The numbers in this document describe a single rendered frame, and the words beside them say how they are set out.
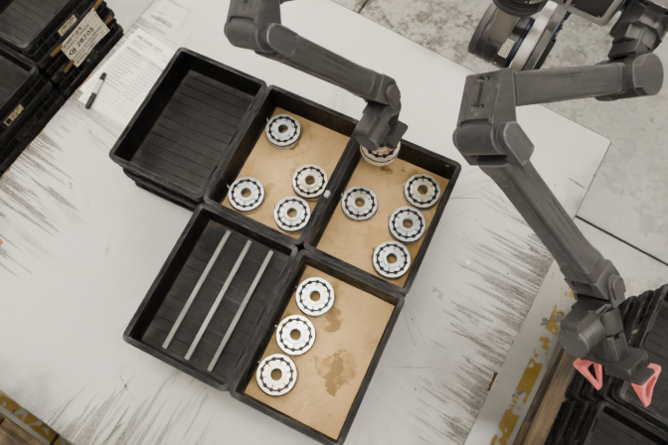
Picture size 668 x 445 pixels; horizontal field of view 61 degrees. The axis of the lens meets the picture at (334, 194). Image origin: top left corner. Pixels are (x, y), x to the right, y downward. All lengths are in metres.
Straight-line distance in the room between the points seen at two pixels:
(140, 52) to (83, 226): 0.63
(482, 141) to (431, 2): 2.21
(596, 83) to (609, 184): 1.73
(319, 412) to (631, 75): 1.04
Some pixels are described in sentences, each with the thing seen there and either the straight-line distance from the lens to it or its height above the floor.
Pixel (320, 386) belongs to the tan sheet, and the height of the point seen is 0.83.
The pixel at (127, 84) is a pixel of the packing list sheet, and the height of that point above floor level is 0.70.
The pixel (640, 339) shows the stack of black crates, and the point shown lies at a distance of 2.02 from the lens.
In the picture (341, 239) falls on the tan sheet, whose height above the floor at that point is 0.83.
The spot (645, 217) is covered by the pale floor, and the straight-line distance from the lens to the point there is 2.83.
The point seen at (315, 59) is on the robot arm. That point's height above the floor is 1.48.
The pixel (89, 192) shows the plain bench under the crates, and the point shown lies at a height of 0.70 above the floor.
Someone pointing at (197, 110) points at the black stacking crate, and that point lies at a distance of 1.80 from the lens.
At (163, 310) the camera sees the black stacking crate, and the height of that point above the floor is 0.83.
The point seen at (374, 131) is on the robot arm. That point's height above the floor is 1.24.
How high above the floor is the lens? 2.37
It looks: 70 degrees down
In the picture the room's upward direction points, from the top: 1 degrees counter-clockwise
